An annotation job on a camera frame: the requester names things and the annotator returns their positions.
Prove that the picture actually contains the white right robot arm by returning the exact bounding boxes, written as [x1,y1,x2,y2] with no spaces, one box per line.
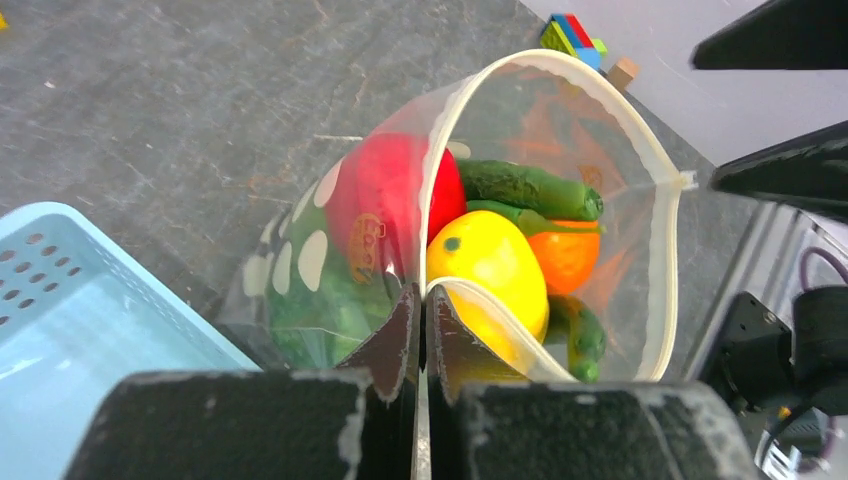
[691,1,847,468]

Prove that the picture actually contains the light blue plastic basket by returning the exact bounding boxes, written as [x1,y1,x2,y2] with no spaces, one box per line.
[1,202,254,479]

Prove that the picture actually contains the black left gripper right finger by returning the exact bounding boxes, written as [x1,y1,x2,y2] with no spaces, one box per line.
[424,286,759,479]

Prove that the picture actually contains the clear dotted zip top bag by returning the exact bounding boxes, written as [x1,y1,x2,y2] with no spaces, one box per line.
[217,49,695,383]

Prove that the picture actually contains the multicolour toy brick stack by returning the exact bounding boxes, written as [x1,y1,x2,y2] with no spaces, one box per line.
[539,14,607,70]

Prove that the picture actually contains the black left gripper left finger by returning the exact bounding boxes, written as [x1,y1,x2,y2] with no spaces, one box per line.
[66,284,422,479]

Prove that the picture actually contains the small wooden cube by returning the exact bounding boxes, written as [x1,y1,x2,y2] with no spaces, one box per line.
[606,57,641,92]

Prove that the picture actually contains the green toy cucumber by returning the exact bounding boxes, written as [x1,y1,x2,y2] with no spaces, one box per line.
[457,159,604,221]

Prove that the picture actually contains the orange toy fruit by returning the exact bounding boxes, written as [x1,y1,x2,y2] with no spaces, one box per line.
[528,220,601,295]

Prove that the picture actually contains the red toy apple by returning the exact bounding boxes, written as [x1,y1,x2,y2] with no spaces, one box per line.
[313,132,429,284]

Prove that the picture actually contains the green toy bean pod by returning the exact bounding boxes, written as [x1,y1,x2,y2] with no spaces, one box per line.
[466,200,605,237]

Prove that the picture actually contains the green toy lettuce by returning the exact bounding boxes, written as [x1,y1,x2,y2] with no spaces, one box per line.
[266,206,402,368]

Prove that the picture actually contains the yellow toy lemon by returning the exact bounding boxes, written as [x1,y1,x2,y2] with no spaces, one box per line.
[426,211,549,341]

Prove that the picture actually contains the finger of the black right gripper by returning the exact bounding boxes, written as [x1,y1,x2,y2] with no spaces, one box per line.
[709,121,847,222]
[690,0,847,71]

